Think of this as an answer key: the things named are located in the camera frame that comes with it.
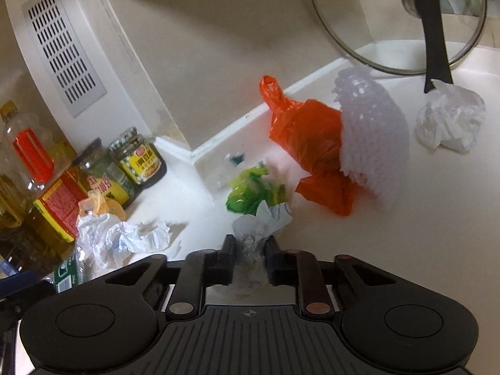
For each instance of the yellow plastic bag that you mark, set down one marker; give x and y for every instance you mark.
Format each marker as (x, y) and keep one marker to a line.
(99, 203)

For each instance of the white slotted vent panel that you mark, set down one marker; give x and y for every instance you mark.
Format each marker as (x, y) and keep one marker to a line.
(62, 54)

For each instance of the clear plastic wrapper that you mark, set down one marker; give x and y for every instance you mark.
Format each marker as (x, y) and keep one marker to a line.
(234, 164)

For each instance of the plastic bottle green label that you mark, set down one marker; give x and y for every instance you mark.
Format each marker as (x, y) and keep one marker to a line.
(68, 273)

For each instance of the orange plastic bag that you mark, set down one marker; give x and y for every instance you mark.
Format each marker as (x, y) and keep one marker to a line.
(308, 132)

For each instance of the small jar checked lid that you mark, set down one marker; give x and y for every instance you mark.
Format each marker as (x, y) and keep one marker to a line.
(144, 164)

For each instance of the white paper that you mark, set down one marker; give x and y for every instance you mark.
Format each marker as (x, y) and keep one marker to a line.
(254, 226)
(117, 238)
(449, 121)

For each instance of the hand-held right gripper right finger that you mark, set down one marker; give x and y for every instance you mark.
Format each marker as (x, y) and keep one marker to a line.
(272, 261)

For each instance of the large jar dark lid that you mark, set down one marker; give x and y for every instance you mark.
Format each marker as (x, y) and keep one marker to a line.
(105, 179)

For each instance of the yellow oil bottle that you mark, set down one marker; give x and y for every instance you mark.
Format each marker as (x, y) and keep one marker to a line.
(9, 203)

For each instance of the bright green plastic wrapper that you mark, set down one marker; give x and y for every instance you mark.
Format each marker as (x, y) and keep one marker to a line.
(246, 195)

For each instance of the bubble wrap sheet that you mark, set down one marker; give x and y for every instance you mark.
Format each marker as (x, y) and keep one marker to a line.
(375, 140)

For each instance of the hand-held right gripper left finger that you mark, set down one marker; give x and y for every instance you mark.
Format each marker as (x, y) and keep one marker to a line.
(228, 259)

